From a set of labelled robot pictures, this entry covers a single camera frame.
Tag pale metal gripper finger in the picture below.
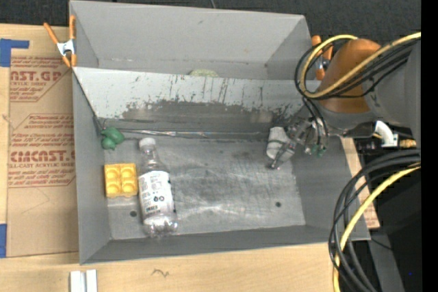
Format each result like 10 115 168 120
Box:
275 148 296 170
268 142 290 170

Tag white plastic cup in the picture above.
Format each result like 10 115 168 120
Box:
266 126 290 159

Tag grey metal bin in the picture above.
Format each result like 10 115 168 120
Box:
68 0 372 266

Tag pale green round thing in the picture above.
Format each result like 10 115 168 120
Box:
188 68 220 79

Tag clear plastic bottle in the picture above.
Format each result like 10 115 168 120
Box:
138 137 179 238

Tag yellow toy brick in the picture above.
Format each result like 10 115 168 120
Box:
103 162 140 199

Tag green toy animal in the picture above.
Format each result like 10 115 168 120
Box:
100 127 126 151

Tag brown cardboard board red print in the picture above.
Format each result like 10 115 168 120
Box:
0 23 381 259

